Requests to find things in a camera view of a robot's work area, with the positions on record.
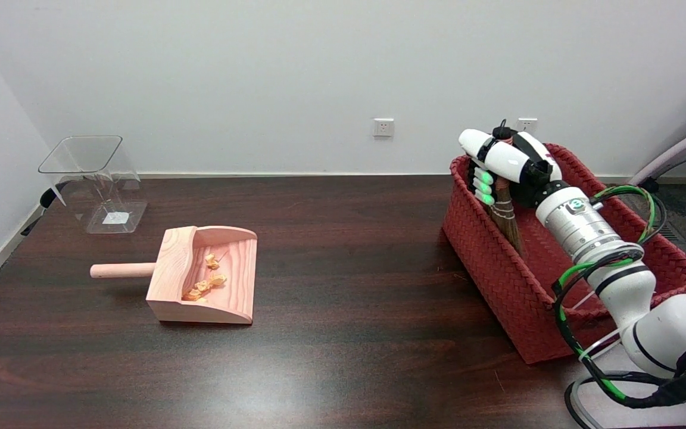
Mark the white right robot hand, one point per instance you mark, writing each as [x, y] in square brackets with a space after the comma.
[507, 161]

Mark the small brown straw broom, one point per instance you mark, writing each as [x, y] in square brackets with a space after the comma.
[508, 223]

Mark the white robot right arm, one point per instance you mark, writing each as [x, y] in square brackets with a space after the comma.
[670, 333]

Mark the red-brown woven storage basket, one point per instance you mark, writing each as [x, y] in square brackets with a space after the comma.
[498, 280]

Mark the white zip tie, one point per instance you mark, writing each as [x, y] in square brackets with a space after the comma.
[599, 345]
[581, 301]

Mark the grey office chair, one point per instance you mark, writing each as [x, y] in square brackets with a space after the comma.
[670, 155]

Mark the black floor vent grille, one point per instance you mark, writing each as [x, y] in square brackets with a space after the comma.
[670, 233]

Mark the pink wooden dustpan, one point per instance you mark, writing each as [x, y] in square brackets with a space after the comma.
[233, 292]

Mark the orange paper scrap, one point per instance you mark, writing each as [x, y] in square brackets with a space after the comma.
[191, 294]
[202, 286]
[218, 279]
[212, 260]

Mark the clear acrylic container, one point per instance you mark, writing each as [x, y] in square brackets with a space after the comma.
[96, 173]

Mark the white wall socket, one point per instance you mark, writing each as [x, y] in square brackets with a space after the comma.
[527, 124]
[383, 127]

